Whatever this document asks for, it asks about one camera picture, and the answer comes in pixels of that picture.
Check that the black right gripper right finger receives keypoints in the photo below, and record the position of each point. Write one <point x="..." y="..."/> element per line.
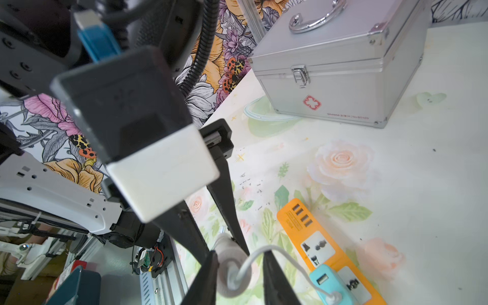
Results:
<point x="277" y="289"/>

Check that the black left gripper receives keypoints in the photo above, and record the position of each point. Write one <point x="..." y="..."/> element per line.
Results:
<point x="178" y="222"/>

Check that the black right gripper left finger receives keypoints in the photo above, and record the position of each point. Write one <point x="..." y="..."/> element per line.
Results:
<point x="204" y="287"/>

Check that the teal USB charger plug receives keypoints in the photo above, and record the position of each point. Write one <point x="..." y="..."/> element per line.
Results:
<point x="329" y="281"/>

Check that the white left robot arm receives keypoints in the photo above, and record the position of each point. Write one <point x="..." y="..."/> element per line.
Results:
<point x="50" y="173"/>

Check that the orange power strip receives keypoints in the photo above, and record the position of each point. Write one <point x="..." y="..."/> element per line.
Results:
<point x="317" y="247"/>

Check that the silver aluminium first-aid case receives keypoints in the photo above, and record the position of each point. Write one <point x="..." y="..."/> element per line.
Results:
<point x="348" y="61"/>

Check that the aluminium front rail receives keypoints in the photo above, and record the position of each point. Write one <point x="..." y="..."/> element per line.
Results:
<point x="120" y="285"/>

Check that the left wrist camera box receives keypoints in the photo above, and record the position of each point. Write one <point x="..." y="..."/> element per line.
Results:
<point x="136" y="119"/>

